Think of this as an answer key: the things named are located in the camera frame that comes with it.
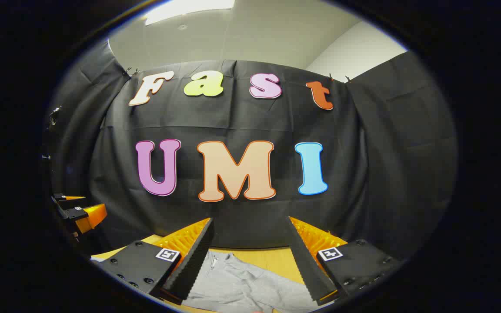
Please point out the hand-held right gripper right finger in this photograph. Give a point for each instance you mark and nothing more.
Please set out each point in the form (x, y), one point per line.
(309, 269)

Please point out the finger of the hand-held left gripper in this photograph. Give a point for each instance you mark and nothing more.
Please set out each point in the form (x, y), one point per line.
(89, 215)
(65, 198)

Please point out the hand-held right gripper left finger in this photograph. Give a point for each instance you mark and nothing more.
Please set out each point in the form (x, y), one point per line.
(194, 269)

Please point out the grey zip-neck sweatshirt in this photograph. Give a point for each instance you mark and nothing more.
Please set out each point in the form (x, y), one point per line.
(242, 287)

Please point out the black backdrop cloth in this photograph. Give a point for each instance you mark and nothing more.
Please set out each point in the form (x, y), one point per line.
(242, 121)

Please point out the ceiling light panel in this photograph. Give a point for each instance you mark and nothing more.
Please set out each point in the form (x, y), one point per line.
(185, 8)

